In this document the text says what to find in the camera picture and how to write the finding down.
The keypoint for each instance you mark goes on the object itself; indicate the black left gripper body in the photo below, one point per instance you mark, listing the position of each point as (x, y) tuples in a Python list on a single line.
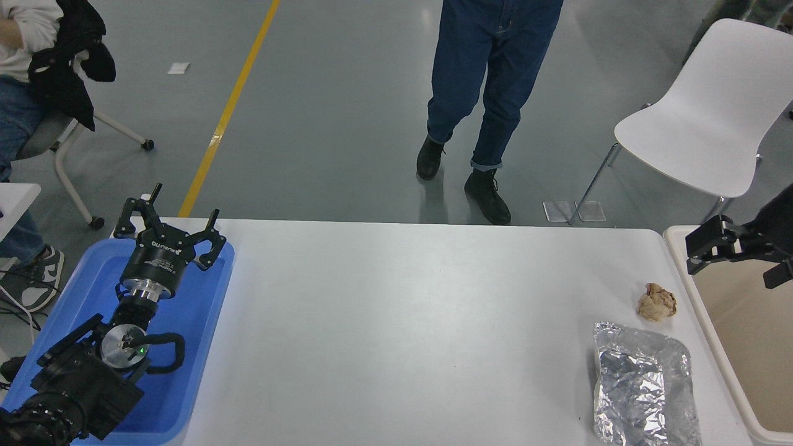
[(155, 263)]

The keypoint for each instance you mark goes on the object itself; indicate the white paper scrap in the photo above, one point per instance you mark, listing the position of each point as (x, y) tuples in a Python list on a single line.
[(179, 68)]

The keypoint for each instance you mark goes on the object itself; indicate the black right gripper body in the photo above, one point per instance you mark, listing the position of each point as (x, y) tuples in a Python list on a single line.
[(777, 229)]

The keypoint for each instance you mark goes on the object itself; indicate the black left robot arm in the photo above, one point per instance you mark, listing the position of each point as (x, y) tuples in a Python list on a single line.
[(74, 384)]

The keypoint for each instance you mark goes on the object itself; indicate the crumpled tan paper ball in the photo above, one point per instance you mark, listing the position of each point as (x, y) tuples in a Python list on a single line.
[(657, 302)]

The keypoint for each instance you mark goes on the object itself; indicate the black jacket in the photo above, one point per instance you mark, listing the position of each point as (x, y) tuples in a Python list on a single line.
[(62, 80)]

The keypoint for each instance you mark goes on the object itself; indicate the clear floor plate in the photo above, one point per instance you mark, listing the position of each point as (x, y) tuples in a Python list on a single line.
[(559, 212), (593, 212)]

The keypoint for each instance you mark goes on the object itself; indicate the crumpled silver foil tray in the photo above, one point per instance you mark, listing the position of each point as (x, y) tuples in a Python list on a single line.
[(644, 390)]

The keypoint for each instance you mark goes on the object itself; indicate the large pale bin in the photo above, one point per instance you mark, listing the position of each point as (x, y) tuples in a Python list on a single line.
[(756, 347)]

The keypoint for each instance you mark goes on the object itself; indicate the white plastic chair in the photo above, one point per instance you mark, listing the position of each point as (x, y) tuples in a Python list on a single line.
[(712, 124)]

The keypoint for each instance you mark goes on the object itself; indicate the small white table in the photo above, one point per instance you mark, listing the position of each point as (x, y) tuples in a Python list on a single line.
[(15, 201)]

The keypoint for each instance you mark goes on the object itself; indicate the blue plastic tray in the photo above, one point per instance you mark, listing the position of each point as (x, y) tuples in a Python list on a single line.
[(198, 322)]

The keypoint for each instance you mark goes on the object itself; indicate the grey wheeled office chair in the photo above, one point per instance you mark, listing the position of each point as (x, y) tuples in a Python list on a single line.
[(40, 133)]

